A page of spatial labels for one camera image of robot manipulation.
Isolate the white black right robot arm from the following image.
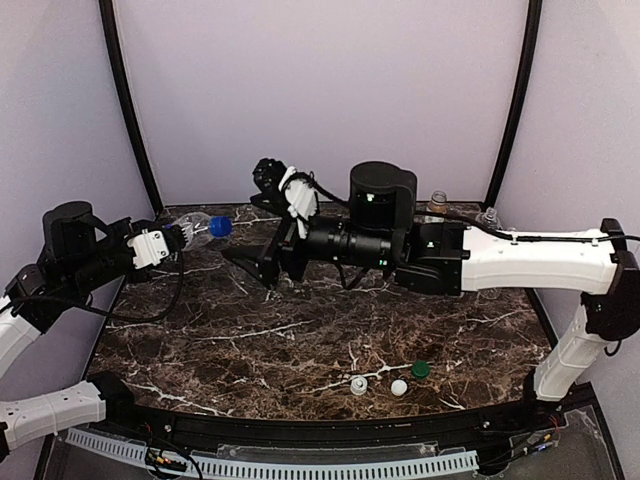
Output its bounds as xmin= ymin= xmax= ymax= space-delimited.
xmin=252 ymin=158 xmax=639 ymax=403

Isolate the green lid brown jar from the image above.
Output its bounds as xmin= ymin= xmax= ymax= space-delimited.
xmin=427 ymin=190 xmax=449 ymax=213

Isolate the white ribbed bottle cap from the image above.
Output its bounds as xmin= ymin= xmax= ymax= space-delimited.
xmin=350 ymin=375 xmax=368 ymax=396

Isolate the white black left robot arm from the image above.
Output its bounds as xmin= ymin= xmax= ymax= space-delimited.
xmin=1 ymin=201 xmax=233 ymax=457

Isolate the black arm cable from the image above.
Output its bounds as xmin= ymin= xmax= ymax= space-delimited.
xmin=9 ymin=249 xmax=186 ymax=324
xmin=309 ymin=184 xmax=640 ymax=246

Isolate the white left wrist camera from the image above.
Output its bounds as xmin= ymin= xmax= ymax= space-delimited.
xmin=126 ymin=229 xmax=170 ymax=270

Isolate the white slotted cable duct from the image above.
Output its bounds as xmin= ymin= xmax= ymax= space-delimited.
xmin=65 ymin=428 xmax=479 ymax=480

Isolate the black left corner frame post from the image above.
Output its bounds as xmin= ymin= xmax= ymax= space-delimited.
xmin=98 ymin=0 xmax=164 ymax=215

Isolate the black corner frame post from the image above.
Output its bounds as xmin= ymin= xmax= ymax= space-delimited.
xmin=98 ymin=0 xmax=164 ymax=215
xmin=483 ymin=0 xmax=543 ymax=208

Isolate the blue bottle cap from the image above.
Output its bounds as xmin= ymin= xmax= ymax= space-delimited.
xmin=208 ymin=216 xmax=233 ymax=238

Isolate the blue cap water bottle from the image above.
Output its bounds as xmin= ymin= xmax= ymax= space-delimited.
xmin=171 ymin=212 xmax=221 ymax=251

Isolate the black right corner frame post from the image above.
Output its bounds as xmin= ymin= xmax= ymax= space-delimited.
xmin=483 ymin=0 xmax=543 ymax=208

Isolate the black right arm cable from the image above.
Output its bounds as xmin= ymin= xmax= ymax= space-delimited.
xmin=309 ymin=184 xmax=640 ymax=246

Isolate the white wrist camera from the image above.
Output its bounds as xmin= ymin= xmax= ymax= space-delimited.
xmin=252 ymin=158 xmax=319 ymax=240
xmin=126 ymin=229 xmax=170 ymax=270

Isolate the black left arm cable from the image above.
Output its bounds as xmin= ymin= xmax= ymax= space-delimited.
xmin=9 ymin=249 xmax=186 ymax=324

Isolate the clear plastic bottle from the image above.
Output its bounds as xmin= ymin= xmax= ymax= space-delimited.
xmin=475 ymin=207 xmax=502 ymax=230

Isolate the black front frame rail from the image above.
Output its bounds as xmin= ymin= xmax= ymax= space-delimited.
xmin=87 ymin=371 xmax=562 ymax=451

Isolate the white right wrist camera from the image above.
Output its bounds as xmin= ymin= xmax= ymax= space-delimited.
xmin=252 ymin=158 xmax=319 ymax=240

